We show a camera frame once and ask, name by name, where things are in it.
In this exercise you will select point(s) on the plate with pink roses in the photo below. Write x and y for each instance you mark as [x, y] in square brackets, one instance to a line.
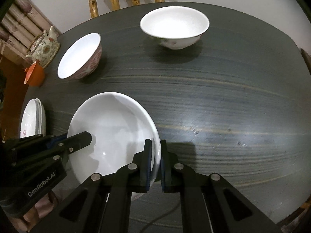
[38, 115]

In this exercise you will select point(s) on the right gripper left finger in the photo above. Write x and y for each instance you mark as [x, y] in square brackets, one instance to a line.
[142, 174]

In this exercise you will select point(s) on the white bowl green floral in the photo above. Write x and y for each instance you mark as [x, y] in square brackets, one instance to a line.
[82, 58]

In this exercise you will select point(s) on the white bowl red floral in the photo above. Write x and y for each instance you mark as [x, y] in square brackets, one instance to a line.
[119, 126]

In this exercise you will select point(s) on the small deep plate pink flowers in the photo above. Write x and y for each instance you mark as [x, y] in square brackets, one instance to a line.
[29, 122]

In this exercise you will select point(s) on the wide white bowl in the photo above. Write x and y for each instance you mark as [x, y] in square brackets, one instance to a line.
[175, 27]

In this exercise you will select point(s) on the large plate purple flowers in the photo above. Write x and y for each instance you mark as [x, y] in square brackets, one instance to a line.
[42, 118]

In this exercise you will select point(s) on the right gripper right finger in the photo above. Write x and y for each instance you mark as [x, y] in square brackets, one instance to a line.
[167, 165]

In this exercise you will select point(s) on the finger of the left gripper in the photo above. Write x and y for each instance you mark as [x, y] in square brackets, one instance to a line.
[39, 140]
[71, 144]

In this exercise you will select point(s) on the beige patterned curtain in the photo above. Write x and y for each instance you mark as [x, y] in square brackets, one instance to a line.
[20, 25]

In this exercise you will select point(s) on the floral ceramic teapot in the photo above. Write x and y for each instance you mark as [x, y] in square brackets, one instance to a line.
[44, 47]

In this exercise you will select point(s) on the orange lidded tea cup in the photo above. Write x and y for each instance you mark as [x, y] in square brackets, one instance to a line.
[34, 75]

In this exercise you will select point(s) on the person's left hand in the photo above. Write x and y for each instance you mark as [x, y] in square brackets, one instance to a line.
[36, 213]

